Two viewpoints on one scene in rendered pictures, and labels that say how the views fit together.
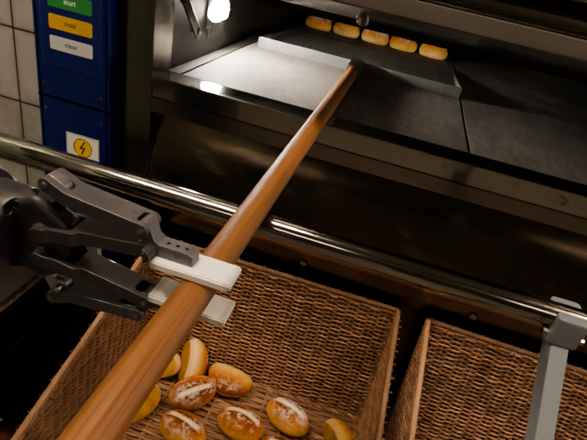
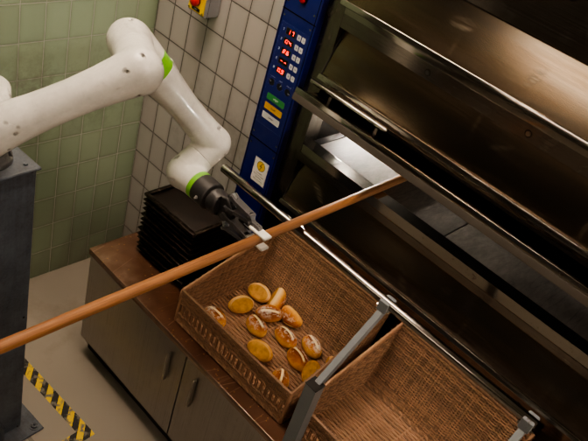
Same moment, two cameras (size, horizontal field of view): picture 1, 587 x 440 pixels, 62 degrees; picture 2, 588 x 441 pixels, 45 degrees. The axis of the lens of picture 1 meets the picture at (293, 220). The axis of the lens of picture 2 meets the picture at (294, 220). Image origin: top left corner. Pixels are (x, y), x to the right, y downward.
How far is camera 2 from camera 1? 163 cm
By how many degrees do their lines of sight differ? 22
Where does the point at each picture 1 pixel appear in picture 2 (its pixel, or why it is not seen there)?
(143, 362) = (235, 246)
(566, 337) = (381, 307)
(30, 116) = (242, 141)
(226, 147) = (329, 190)
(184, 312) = (250, 241)
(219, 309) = (262, 247)
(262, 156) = not seen: hidden behind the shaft
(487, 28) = (416, 182)
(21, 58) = (248, 113)
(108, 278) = (238, 227)
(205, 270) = (262, 234)
